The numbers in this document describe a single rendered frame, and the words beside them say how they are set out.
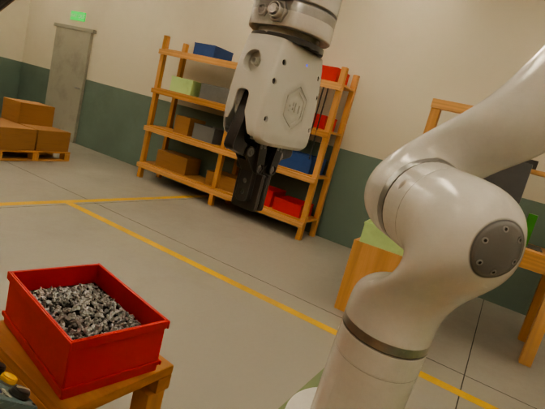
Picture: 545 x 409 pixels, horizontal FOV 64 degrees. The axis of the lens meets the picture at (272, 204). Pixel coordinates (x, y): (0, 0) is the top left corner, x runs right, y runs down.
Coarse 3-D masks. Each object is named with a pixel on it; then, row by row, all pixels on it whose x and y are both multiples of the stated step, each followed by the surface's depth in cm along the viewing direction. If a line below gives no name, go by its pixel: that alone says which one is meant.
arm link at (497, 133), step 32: (544, 64) 50; (512, 96) 51; (544, 96) 49; (448, 128) 55; (480, 128) 53; (512, 128) 51; (544, 128) 50; (384, 160) 59; (416, 160) 55; (448, 160) 56; (480, 160) 56; (512, 160) 54; (384, 192) 55
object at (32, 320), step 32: (32, 288) 99; (64, 288) 101; (96, 288) 107; (128, 288) 101; (32, 320) 87; (64, 320) 88; (96, 320) 91; (128, 320) 97; (160, 320) 93; (32, 352) 85; (64, 352) 78; (96, 352) 81; (128, 352) 86; (64, 384) 78; (96, 384) 83
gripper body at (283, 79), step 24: (264, 48) 39; (288, 48) 40; (312, 48) 41; (240, 72) 41; (264, 72) 39; (288, 72) 40; (312, 72) 44; (240, 96) 41; (264, 96) 39; (288, 96) 42; (312, 96) 45; (264, 120) 40; (288, 120) 43; (312, 120) 47; (264, 144) 42; (288, 144) 44
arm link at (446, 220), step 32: (416, 192) 49; (448, 192) 46; (480, 192) 44; (384, 224) 55; (416, 224) 47; (448, 224) 44; (480, 224) 43; (512, 224) 43; (416, 256) 46; (448, 256) 44; (480, 256) 43; (512, 256) 44; (384, 288) 51; (416, 288) 48; (448, 288) 47; (480, 288) 47; (352, 320) 57; (384, 320) 53; (416, 320) 52; (384, 352) 54; (416, 352) 54
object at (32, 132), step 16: (16, 112) 618; (32, 112) 633; (48, 112) 656; (0, 128) 553; (16, 128) 574; (32, 128) 605; (48, 128) 641; (0, 144) 559; (16, 144) 582; (32, 144) 606; (48, 144) 628; (64, 144) 654; (0, 160) 565; (16, 160) 586; (32, 160) 610; (48, 160) 633; (64, 160) 660
